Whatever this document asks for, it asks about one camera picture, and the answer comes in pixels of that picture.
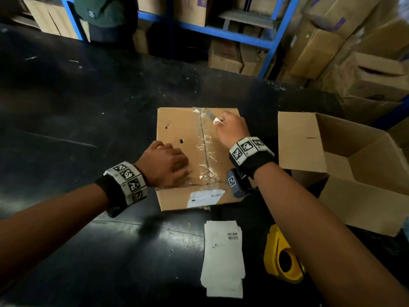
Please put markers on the person's left hand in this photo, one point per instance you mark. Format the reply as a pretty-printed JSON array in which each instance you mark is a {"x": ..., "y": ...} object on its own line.
[{"x": 163, "y": 166}]

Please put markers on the grey stool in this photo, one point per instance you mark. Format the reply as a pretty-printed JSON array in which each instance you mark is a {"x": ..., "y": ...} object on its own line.
[{"x": 246, "y": 17}]

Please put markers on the small cardboard box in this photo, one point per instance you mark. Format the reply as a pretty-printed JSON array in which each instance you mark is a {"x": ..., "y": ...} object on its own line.
[{"x": 364, "y": 201}]

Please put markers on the worn taped cardboard box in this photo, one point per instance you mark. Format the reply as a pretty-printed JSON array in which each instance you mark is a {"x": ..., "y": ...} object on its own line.
[{"x": 179, "y": 124}]

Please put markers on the stack of white label sheets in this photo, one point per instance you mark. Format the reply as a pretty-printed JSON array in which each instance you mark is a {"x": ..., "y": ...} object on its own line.
[{"x": 222, "y": 262}]

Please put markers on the pile of brown cartons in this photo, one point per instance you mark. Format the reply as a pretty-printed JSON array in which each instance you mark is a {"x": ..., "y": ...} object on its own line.
[{"x": 313, "y": 51}]

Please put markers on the person's left forearm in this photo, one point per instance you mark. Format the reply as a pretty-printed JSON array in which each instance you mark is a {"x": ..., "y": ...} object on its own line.
[{"x": 48, "y": 233}]

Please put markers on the blue metal shelf rack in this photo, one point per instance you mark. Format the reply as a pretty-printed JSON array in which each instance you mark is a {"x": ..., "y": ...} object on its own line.
[{"x": 230, "y": 34}]

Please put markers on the white shipping sticker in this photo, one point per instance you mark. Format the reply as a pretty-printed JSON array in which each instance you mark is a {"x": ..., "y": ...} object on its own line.
[{"x": 206, "y": 198}]

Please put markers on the person's right forearm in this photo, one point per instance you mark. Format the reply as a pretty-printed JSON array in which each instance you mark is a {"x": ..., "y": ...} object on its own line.
[{"x": 326, "y": 246}]

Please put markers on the person's right hand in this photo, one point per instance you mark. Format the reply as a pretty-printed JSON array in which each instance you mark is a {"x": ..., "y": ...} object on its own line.
[{"x": 233, "y": 129}]

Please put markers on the yellow tape dispenser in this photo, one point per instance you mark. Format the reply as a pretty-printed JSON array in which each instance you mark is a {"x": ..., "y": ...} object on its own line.
[{"x": 271, "y": 252}]

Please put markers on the shelved brown cartons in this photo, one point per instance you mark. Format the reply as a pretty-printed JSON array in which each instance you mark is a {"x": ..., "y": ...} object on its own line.
[{"x": 223, "y": 55}]

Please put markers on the blue metal beam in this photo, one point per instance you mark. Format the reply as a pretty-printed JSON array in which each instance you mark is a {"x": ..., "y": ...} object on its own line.
[{"x": 394, "y": 116}]

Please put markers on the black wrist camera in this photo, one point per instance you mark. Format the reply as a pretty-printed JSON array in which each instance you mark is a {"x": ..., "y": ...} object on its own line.
[{"x": 236, "y": 183}]

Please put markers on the small box cutter blade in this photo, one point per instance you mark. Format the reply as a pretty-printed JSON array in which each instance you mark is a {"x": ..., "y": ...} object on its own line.
[{"x": 211, "y": 115}]

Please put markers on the black white marker wristband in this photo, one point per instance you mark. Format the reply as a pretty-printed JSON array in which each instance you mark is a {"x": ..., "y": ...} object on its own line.
[
  {"x": 127, "y": 183},
  {"x": 250, "y": 155}
]

